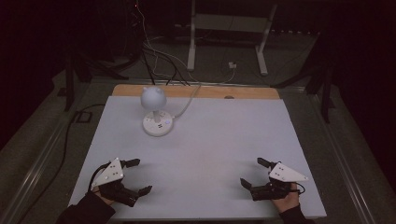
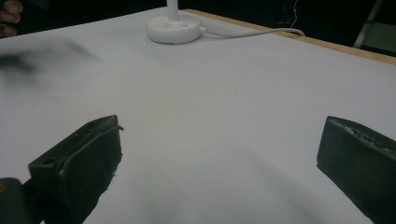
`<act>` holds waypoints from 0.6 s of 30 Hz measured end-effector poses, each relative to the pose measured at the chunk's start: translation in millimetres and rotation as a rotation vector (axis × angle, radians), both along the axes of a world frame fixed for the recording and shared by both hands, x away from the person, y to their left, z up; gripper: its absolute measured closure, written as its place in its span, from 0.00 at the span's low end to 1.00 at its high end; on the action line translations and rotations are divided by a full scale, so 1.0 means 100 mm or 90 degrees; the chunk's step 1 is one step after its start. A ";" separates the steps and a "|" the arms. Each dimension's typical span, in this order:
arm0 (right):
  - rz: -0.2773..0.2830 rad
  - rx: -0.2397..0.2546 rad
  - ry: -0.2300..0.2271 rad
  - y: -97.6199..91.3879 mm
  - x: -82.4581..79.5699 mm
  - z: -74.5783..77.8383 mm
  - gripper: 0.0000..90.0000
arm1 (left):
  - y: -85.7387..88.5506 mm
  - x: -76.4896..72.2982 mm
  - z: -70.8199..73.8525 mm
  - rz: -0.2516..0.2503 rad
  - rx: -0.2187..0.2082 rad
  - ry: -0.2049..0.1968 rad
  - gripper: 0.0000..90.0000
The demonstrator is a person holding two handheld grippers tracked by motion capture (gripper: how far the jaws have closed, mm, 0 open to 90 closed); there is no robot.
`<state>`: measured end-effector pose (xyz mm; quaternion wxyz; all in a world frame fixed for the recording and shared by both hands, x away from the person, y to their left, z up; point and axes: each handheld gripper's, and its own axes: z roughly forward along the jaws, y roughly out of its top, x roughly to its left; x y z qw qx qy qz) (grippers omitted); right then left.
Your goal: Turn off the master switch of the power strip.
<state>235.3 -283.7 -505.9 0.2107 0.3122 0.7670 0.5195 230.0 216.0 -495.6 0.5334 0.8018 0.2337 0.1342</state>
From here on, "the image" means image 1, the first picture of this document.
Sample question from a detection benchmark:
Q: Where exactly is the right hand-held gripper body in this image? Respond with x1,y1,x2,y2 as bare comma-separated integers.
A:
249,161,309,202

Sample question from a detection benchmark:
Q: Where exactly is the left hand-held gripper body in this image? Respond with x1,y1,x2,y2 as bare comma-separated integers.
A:
91,157,140,208

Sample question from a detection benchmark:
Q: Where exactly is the white round-headed desk lamp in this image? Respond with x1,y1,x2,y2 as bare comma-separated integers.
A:
139,86,175,137

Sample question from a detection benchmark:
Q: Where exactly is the person's left hand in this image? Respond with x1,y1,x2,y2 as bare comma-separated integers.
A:
92,186,116,207

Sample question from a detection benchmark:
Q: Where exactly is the person's right hand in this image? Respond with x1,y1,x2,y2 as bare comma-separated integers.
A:
271,182,301,215

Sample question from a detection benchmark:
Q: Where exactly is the white table mat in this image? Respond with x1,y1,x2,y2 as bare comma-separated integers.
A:
67,94,328,220

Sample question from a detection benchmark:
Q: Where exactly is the black square floor plate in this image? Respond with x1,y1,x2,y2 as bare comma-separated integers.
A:
76,110,93,123

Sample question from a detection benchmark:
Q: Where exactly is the black stand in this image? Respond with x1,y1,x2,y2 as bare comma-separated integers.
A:
270,31,336,124
63,50,129,113

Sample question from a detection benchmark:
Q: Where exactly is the grey metal stand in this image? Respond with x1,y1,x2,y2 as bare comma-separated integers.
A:
186,0,278,77

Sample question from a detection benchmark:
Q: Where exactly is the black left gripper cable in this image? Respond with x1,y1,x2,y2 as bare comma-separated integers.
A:
88,161,112,191

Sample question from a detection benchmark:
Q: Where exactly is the black floor cable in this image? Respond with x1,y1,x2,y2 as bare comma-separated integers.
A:
17,103,106,224

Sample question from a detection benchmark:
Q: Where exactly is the metal floor rail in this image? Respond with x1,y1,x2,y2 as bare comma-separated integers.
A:
0,102,82,224
307,92,376,224

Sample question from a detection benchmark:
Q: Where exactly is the grey lamp cable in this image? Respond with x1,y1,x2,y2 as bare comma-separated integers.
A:
172,83,202,120

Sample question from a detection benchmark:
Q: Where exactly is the bundle of black cables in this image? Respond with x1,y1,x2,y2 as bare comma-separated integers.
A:
140,46,191,87

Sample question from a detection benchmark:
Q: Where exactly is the thin white cable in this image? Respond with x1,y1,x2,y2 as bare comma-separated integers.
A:
134,0,237,85

